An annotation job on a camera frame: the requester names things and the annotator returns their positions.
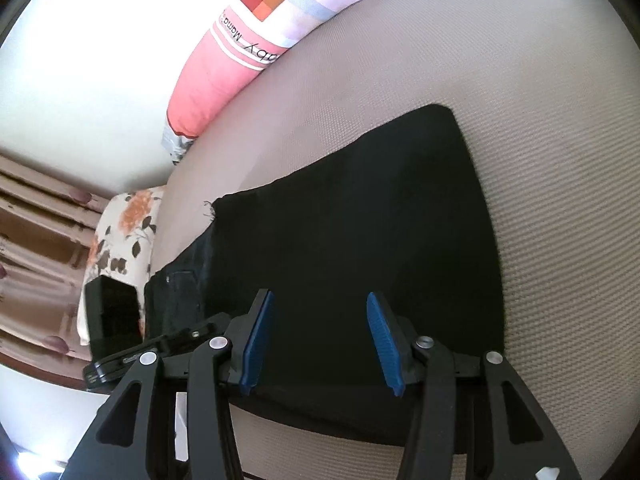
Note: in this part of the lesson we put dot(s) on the black pants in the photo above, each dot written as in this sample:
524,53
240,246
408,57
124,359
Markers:
375,210

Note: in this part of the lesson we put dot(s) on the beige bed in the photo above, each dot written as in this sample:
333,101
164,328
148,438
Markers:
550,160

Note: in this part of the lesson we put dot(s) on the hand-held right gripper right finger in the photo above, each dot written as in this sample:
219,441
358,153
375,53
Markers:
387,345

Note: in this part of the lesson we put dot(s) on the beige curtain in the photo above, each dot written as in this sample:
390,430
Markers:
40,260

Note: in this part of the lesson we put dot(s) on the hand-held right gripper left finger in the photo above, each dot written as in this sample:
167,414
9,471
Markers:
255,345

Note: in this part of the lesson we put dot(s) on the pink checkered pillow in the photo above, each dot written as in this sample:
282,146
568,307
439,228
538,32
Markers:
210,85

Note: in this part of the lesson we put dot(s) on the floral pillow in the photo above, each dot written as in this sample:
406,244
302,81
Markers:
130,220

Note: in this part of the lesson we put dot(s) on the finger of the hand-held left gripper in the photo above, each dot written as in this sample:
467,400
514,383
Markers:
192,335

